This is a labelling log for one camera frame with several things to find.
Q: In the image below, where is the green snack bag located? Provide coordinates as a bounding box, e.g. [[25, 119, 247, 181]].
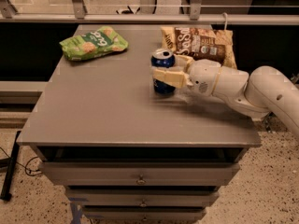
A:
[[60, 26, 128, 61]]

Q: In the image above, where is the black floor stand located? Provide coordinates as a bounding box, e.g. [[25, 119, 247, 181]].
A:
[[0, 131, 21, 202]]

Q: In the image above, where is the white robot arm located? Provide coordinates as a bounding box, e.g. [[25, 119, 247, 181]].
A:
[[152, 55, 299, 136]]

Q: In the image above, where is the grey drawer cabinet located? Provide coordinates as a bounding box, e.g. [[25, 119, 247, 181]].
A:
[[18, 25, 260, 210]]

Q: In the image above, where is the top grey drawer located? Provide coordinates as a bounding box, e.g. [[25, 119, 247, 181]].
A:
[[39, 162, 239, 187]]

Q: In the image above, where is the grey drawer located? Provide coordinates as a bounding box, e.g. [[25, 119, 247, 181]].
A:
[[39, 162, 239, 187], [82, 207, 206, 221], [65, 189, 219, 207]]

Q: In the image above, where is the brown chip bag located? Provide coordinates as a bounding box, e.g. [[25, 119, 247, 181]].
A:
[[161, 27, 237, 69]]

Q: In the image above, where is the blue pepsi can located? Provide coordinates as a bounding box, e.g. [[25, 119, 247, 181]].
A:
[[151, 48, 176, 95]]

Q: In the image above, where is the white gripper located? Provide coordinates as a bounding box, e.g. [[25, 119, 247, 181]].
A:
[[152, 55, 221, 96]]

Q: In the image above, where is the bottom grey drawer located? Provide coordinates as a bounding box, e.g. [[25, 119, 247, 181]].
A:
[[82, 207, 206, 221]]

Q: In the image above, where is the black floor cable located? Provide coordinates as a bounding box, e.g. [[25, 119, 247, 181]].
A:
[[0, 147, 43, 177]]

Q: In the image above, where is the middle grey drawer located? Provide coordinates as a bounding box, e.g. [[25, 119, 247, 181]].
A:
[[65, 189, 219, 207]]

